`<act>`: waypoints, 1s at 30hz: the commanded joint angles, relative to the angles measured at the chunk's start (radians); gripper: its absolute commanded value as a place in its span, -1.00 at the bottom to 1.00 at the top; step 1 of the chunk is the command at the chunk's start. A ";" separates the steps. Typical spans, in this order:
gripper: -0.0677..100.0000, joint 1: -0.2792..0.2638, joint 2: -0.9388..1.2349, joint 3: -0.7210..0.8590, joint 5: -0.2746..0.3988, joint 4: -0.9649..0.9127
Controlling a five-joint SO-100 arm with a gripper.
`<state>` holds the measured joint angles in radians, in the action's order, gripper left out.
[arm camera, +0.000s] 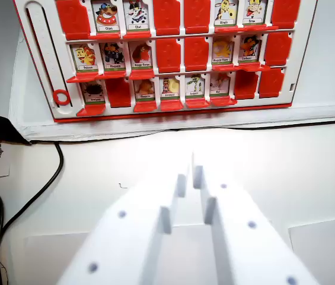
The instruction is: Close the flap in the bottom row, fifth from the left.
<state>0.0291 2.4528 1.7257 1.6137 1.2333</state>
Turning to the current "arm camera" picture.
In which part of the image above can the long black cable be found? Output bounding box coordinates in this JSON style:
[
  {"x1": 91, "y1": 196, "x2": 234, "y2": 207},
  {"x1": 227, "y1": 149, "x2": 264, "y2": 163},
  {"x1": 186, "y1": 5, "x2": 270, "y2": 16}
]
[{"x1": 0, "y1": 118, "x2": 335, "y2": 285}]

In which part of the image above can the red and white game board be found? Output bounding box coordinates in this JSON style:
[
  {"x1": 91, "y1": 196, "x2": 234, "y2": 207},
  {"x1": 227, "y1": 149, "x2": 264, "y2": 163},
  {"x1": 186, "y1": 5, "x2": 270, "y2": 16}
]
[{"x1": 12, "y1": 0, "x2": 319, "y2": 124}]

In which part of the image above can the red board flap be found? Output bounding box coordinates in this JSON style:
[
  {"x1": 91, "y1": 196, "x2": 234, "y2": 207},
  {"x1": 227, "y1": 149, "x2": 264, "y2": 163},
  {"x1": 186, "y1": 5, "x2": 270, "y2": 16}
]
[{"x1": 184, "y1": 99, "x2": 211, "y2": 109}]

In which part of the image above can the white paper sheet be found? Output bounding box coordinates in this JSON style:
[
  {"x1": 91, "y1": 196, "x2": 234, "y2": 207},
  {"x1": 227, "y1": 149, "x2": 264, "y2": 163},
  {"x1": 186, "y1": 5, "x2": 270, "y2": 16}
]
[{"x1": 288, "y1": 214, "x2": 335, "y2": 285}]

